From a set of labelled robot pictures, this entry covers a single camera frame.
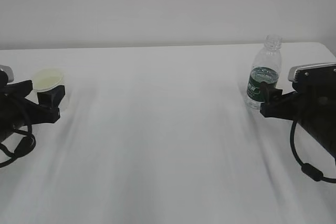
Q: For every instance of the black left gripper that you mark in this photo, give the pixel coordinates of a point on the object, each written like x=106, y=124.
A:
x=17, y=111

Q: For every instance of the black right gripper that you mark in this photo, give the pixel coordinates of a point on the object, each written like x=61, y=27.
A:
x=317, y=112

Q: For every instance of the white paper cup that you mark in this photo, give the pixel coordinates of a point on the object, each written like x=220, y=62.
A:
x=45, y=80

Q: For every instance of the clear green-label water bottle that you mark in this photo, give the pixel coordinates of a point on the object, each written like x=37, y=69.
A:
x=265, y=68

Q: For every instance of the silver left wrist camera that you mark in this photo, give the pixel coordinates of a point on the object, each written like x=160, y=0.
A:
x=7, y=75

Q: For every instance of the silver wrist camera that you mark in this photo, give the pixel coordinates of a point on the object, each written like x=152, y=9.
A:
x=313, y=74
x=7, y=75

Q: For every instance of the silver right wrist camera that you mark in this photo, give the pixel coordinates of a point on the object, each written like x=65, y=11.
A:
x=313, y=74

